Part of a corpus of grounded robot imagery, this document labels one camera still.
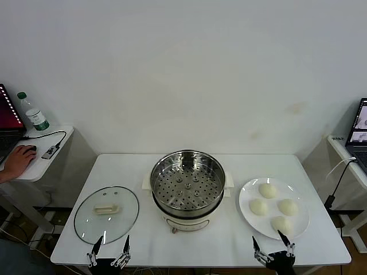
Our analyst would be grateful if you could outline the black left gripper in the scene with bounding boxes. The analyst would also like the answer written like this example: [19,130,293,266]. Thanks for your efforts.
[87,234,132,275]

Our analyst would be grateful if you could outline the white round plate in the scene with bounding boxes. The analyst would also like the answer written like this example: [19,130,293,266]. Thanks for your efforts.
[239,177,311,241]

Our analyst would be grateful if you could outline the cream electric cooker base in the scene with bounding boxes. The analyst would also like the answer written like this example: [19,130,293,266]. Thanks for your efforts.
[151,187,232,234]

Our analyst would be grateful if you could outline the person's bare hand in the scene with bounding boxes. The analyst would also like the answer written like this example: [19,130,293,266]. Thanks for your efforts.
[5,144,38,180]

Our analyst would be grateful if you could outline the white laptop cable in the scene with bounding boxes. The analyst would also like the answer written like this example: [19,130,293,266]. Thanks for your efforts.
[326,156,358,182]

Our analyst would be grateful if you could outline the white steamed baozi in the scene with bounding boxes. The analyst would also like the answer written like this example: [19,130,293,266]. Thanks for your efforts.
[248,199,270,215]
[277,198,299,216]
[259,183,279,199]
[270,215,294,234]

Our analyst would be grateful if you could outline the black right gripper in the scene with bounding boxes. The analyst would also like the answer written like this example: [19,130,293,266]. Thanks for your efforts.
[252,229,296,275]

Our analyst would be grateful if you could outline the black usb hub cable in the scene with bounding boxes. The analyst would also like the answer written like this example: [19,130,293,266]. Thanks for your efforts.
[22,130,67,150]

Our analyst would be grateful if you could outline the stainless steel steamer basket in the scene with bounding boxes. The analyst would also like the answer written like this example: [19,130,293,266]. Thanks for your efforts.
[142,148,235,218]

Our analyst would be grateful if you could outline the person's bare forearm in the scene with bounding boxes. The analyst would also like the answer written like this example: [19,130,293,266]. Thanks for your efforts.
[0,167,12,184]

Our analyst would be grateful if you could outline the round glass pot lid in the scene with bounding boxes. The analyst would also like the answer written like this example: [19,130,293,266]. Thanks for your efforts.
[73,186,140,246]

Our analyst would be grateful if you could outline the dark laptop with video windows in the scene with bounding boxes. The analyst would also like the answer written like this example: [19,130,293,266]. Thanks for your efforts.
[345,97,367,175]

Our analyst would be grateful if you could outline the black cable with adapter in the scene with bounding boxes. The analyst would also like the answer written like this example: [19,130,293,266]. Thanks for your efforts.
[325,160,358,209]

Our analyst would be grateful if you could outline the white labelled side table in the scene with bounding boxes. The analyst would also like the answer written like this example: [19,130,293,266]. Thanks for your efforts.
[300,133,367,254]

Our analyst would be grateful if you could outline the black laptop red screen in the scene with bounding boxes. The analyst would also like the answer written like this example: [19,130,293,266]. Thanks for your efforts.
[0,83,27,166]

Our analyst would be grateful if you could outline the clear bottle green label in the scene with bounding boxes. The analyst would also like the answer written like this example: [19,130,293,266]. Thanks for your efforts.
[16,92,50,132]

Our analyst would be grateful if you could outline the silver usb hub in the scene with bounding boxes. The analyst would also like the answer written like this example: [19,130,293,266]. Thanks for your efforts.
[41,145,56,160]

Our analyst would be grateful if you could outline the white rounded side table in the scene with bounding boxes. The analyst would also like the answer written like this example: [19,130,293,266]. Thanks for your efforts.
[0,125,97,240]

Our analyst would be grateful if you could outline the dark grey trouser leg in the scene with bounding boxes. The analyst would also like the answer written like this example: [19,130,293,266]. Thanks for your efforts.
[0,238,54,275]

